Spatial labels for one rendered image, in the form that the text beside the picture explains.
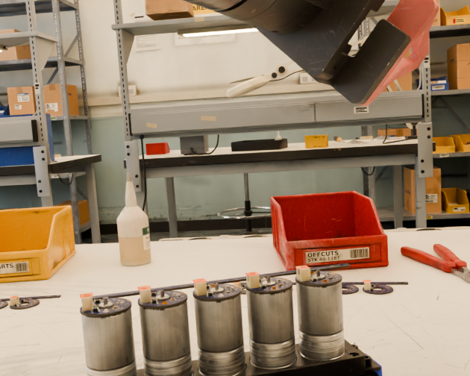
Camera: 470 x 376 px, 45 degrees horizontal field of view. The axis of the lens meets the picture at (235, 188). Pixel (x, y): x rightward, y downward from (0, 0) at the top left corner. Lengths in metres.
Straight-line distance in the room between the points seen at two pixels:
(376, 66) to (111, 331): 0.20
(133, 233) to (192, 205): 4.17
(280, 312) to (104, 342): 0.09
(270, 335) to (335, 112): 2.26
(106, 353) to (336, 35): 0.20
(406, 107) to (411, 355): 2.23
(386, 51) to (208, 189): 4.44
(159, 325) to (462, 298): 0.27
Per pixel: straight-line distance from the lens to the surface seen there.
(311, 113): 2.53
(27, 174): 2.90
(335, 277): 0.31
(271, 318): 0.30
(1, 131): 2.87
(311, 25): 0.33
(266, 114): 2.53
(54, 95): 4.61
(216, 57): 4.73
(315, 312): 0.31
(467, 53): 4.43
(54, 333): 0.46
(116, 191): 4.93
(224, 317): 0.29
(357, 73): 0.33
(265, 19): 0.31
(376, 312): 0.45
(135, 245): 0.62
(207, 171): 2.64
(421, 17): 0.33
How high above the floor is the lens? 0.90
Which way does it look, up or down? 7 degrees down
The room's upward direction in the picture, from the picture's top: 4 degrees counter-clockwise
